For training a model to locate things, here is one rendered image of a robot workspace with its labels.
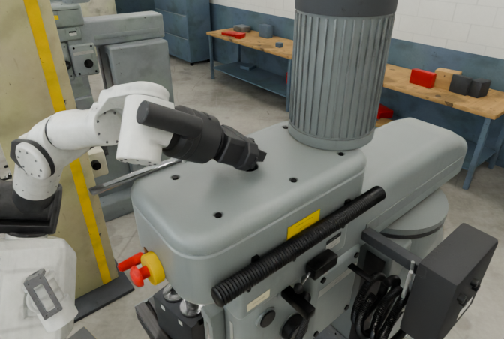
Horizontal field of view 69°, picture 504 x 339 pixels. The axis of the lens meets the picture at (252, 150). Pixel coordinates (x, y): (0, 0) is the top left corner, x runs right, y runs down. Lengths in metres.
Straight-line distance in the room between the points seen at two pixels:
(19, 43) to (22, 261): 1.47
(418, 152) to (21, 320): 1.08
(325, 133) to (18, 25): 1.79
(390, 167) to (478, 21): 3.99
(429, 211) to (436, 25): 4.02
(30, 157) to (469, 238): 0.89
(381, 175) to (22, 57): 1.87
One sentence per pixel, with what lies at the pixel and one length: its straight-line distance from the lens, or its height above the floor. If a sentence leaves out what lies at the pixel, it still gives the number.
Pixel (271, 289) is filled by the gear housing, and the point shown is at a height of 1.67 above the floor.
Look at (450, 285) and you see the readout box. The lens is 0.84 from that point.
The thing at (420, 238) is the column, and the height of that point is 1.52.
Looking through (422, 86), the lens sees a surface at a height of 0.88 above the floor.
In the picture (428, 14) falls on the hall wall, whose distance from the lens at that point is 5.17.
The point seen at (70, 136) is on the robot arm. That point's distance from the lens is 0.69.
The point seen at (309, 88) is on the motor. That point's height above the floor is 2.02.
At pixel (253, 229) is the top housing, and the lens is 0.63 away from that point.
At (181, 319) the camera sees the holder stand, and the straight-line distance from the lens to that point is 1.48.
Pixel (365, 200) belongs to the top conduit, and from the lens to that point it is 0.83.
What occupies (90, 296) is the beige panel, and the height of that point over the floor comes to 0.03.
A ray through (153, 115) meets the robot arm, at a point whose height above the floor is 2.08.
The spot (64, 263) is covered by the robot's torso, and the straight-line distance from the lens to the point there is 1.03.
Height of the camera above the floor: 2.28
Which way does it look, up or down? 29 degrees down
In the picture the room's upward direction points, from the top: straight up
